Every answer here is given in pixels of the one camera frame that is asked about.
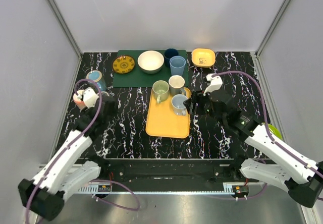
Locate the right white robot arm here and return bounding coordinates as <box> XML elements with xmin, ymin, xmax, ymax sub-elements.
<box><xmin>184</xmin><ymin>90</ymin><xmax>322</xmax><ymax>208</ymax></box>

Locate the dark teal mug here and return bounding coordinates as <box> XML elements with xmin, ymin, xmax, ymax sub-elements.
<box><xmin>101</xmin><ymin>91</ymin><xmax>109</xmax><ymax>96</ymax></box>

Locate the orange plastic tray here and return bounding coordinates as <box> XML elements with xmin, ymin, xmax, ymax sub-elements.
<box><xmin>145</xmin><ymin>90</ymin><xmax>190</xmax><ymax>139</ymax></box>

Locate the dark blue cup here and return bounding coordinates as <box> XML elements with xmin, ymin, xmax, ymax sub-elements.
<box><xmin>164</xmin><ymin>48</ymin><xmax>179</xmax><ymax>68</ymax></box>

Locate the right aluminium frame post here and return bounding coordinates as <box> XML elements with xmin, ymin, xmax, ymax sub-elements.
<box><xmin>255</xmin><ymin>0</ymin><xmax>303</xmax><ymax>55</ymax></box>

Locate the blue mug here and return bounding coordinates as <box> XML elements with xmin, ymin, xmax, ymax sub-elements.
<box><xmin>86</xmin><ymin>70</ymin><xmax>106</xmax><ymax>91</ymax></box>

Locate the white bowl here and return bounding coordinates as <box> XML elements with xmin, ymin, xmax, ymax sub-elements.
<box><xmin>137</xmin><ymin>50</ymin><xmax>164</xmax><ymax>74</ymax></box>

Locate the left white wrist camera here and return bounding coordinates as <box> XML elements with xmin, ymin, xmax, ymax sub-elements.
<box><xmin>82</xmin><ymin>87</ymin><xmax>99</xmax><ymax>108</ymax></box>

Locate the light blue plastic cup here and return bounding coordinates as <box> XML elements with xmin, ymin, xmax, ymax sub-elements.
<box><xmin>170</xmin><ymin>55</ymin><xmax>186</xmax><ymax>76</ymax></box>

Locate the dark green mat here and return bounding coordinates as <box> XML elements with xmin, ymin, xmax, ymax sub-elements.
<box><xmin>112</xmin><ymin>49</ymin><xmax>189</xmax><ymax>88</ymax></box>

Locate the lime green plate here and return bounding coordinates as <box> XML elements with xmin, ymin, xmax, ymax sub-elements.
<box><xmin>268</xmin><ymin>124</ymin><xmax>283</xmax><ymax>140</ymax></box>

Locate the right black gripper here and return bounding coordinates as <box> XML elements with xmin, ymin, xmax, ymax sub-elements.
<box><xmin>183</xmin><ymin>89</ymin><xmax>226</xmax><ymax>126</ymax></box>

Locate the left aluminium frame post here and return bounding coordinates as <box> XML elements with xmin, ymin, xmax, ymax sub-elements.
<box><xmin>37</xmin><ymin>0</ymin><xmax>83</xmax><ymax>55</ymax></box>

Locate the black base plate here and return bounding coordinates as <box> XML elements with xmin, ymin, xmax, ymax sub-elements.
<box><xmin>80</xmin><ymin>158</ymin><xmax>260</xmax><ymax>192</ymax></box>

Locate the yellow patterned plate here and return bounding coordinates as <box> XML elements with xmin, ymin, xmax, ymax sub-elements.
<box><xmin>112</xmin><ymin>55</ymin><xmax>135</xmax><ymax>74</ymax></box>

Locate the aluminium frame post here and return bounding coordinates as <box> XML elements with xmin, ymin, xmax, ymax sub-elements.
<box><xmin>255</xmin><ymin>0</ymin><xmax>303</xmax><ymax>55</ymax></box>
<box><xmin>37</xmin><ymin>0</ymin><xmax>83</xmax><ymax>55</ymax></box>

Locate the sage green mug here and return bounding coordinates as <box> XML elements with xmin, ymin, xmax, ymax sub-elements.
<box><xmin>152</xmin><ymin>80</ymin><xmax>169</xmax><ymax>103</ymax></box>

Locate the white grey mug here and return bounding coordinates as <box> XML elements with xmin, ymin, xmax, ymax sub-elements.
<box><xmin>171</xmin><ymin>94</ymin><xmax>187</xmax><ymax>116</ymax></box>

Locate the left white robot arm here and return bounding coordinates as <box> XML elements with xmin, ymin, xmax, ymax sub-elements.
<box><xmin>18</xmin><ymin>94</ymin><xmax>118</xmax><ymax>223</ymax></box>

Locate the yellow square bowl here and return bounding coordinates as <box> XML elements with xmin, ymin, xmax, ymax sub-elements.
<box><xmin>191</xmin><ymin>48</ymin><xmax>216</xmax><ymax>68</ymax></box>

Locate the grey faceted mug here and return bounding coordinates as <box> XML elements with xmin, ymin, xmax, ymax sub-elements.
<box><xmin>168</xmin><ymin>75</ymin><xmax>186</xmax><ymax>96</ymax></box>

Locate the pink mug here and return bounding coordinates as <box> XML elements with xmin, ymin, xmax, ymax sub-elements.
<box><xmin>73</xmin><ymin>89</ymin><xmax>86</xmax><ymax>110</ymax></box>

